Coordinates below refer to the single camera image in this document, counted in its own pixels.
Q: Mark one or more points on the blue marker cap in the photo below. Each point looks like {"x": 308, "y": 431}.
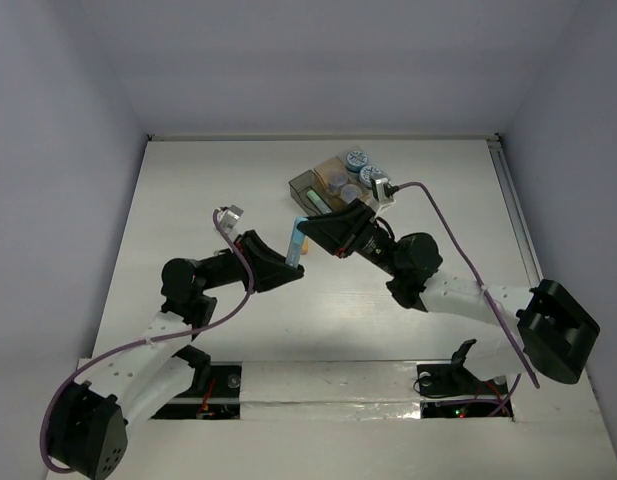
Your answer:
{"x": 298, "y": 236}

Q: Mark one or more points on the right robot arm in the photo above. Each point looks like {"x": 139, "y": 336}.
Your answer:
{"x": 546, "y": 329}

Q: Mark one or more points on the green highlighter marker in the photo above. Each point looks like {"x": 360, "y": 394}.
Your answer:
{"x": 318, "y": 202}

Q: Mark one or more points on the blue highlighter marker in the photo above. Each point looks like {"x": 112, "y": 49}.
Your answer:
{"x": 295, "y": 249}

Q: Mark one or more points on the aluminium rail right edge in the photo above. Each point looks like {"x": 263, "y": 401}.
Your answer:
{"x": 524, "y": 242}

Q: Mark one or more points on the clear jar of pins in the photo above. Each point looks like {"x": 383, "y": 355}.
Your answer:
{"x": 350, "y": 192}
{"x": 336, "y": 180}

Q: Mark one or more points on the clear plastic container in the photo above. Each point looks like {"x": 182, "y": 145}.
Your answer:
{"x": 353, "y": 177}

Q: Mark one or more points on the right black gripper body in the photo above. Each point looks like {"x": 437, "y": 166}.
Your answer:
{"x": 359, "y": 238}

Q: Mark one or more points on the dark grey plastic container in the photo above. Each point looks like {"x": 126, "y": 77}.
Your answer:
{"x": 299, "y": 185}

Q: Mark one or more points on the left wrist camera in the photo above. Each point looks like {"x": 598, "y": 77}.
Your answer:
{"x": 227, "y": 220}

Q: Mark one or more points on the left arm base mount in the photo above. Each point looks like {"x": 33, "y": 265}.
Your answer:
{"x": 213, "y": 395}

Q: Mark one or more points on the amber plastic container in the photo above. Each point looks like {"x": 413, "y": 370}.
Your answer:
{"x": 334, "y": 163}

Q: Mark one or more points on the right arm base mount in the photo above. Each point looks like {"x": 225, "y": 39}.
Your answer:
{"x": 449, "y": 391}

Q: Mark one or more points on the silver foil tape strip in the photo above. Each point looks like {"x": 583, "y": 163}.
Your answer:
{"x": 329, "y": 391}

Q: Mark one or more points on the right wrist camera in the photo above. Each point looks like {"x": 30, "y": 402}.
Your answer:
{"x": 382, "y": 193}

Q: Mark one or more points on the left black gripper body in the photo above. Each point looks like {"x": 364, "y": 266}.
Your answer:
{"x": 248, "y": 260}

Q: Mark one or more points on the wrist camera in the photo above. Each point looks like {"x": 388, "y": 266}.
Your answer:
{"x": 227, "y": 220}
{"x": 382, "y": 193}

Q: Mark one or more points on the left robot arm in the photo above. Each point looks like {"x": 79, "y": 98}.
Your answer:
{"x": 88, "y": 421}

